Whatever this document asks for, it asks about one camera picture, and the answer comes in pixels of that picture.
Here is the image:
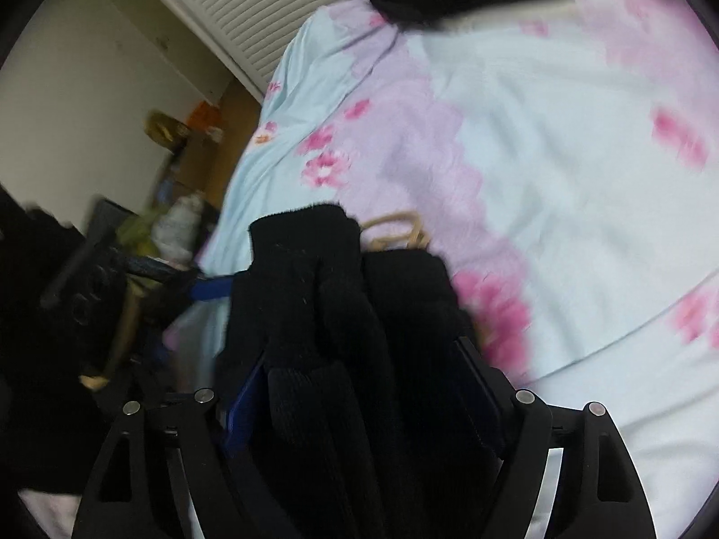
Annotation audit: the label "beige drawstring cord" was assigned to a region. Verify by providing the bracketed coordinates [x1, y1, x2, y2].
[358, 210, 431, 252]

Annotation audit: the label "white folded garment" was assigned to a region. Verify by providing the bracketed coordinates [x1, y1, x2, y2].
[439, 0, 579, 33]

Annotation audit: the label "pink floral bed cover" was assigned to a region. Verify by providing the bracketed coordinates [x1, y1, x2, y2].
[200, 0, 718, 538]

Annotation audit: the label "black knit pants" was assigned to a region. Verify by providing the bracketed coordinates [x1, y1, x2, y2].
[214, 204, 497, 538]

